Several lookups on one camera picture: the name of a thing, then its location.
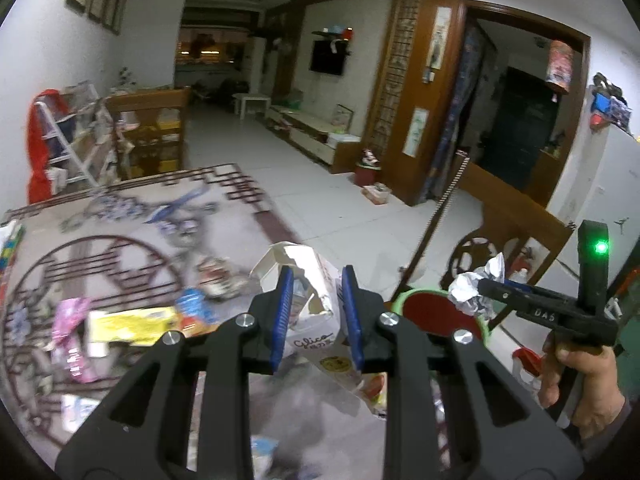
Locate torn white carton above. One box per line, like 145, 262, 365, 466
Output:
250, 242, 388, 417

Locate toys on refrigerator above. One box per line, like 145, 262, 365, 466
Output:
589, 72, 632, 132

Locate dark door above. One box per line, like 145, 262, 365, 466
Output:
479, 65, 562, 192

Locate wall shelf with toys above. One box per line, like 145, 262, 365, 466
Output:
311, 24, 354, 56

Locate patterned door curtain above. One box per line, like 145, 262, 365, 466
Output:
421, 24, 497, 202

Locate wooden chair with wheel carving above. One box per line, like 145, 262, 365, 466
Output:
104, 87, 193, 182

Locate foil ball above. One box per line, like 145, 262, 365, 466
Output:
447, 252, 508, 318

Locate red pot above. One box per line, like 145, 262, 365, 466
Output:
353, 149, 384, 187

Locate green bin with red bag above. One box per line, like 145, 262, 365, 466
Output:
390, 287, 490, 347

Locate blue snack packet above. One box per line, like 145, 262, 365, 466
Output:
175, 287, 217, 337

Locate tall wall scroll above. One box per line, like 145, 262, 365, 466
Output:
429, 6, 453, 70

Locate red and white bag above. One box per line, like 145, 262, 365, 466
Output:
510, 347, 544, 392

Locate red cloth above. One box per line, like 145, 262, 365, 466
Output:
27, 89, 72, 205

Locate wooden chair with round backrest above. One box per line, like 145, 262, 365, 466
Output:
444, 160, 575, 332

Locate person's right hand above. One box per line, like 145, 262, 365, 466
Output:
539, 332, 627, 441

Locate yellow and white carton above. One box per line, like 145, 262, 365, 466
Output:
87, 305, 220, 357

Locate cardboard box on floor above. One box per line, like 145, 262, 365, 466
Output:
362, 182, 394, 206

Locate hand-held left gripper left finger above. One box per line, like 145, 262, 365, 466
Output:
55, 266, 296, 480

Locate small white table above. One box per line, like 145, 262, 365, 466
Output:
233, 92, 271, 120

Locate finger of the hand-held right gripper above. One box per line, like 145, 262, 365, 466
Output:
477, 278, 535, 307

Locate wooden lattice partition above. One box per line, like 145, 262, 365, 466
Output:
364, 0, 437, 197

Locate white television cabinet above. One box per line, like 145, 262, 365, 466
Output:
266, 105, 364, 174

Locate wall television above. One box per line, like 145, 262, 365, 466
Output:
309, 39, 347, 77

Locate striped pole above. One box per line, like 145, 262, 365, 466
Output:
416, 152, 472, 262

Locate red hanging lantern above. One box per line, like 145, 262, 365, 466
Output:
545, 40, 574, 94

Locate short wall scroll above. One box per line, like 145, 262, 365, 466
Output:
402, 107, 430, 157

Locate white refrigerator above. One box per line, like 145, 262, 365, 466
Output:
545, 122, 640, 286

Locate pink packet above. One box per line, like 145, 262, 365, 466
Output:
49, 297, 102, 385

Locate small colourful wrapper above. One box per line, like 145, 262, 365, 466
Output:
196, 257, 249, 302

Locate person's right forearm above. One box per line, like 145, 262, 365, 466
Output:
580, 397, 639, 462

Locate white book rack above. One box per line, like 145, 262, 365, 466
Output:
35, 81, 120, 190

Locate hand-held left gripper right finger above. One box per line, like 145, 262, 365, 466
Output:
340, 265, 586, 480

